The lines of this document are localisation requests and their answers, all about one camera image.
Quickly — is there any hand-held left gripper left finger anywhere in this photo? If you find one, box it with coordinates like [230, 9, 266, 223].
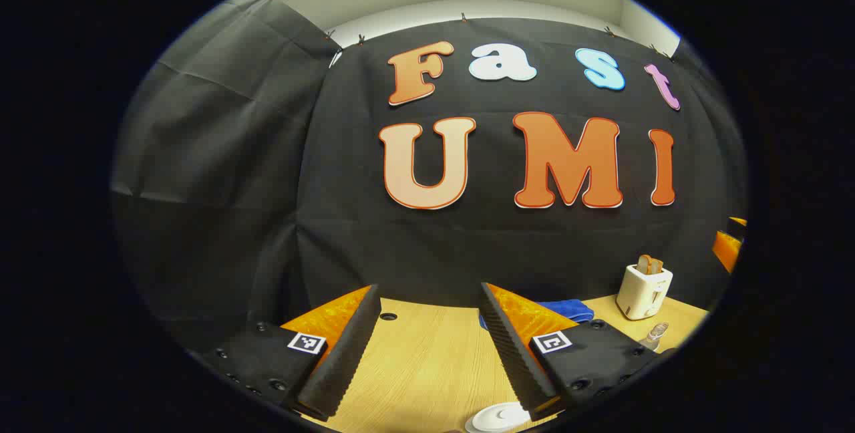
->
[200, 284, 383, 422]

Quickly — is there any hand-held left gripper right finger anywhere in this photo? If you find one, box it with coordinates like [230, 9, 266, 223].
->
[480, 281, 662, 422]

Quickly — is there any white teacup lid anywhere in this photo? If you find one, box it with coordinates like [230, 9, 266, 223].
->
[464, 402, 535, 433]

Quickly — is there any white green label water bottle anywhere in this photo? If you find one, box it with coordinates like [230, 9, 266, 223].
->
[638, 321, 671, 352]

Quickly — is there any blue towel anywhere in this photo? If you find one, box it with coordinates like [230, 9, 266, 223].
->
[478, 299, 595, 331]

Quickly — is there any white toaster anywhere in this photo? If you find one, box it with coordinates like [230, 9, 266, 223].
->
[616, 263, 674, 321]

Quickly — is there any black backdrop cloth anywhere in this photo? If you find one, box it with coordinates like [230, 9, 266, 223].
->
[294, 17, 749, 327]

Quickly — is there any dark grey plain cloth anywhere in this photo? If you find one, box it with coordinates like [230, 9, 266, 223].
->
[110, 0, 343, 353]

